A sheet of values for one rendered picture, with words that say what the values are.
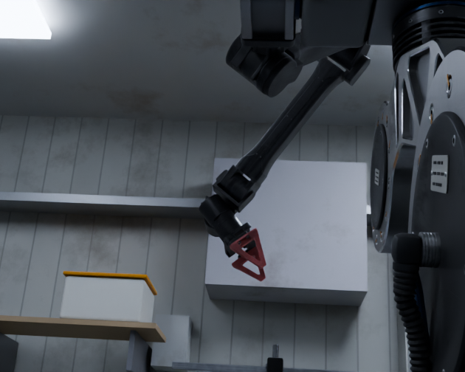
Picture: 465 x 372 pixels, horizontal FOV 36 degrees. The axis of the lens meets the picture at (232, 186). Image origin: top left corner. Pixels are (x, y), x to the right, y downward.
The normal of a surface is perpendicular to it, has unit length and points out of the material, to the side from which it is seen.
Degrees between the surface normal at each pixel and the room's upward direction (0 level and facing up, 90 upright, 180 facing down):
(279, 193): 90
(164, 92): 180
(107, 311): 90
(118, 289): 90
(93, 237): 90
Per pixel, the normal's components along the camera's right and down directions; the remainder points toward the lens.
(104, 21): -0.06, 0.92
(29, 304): -0.05, -0.39
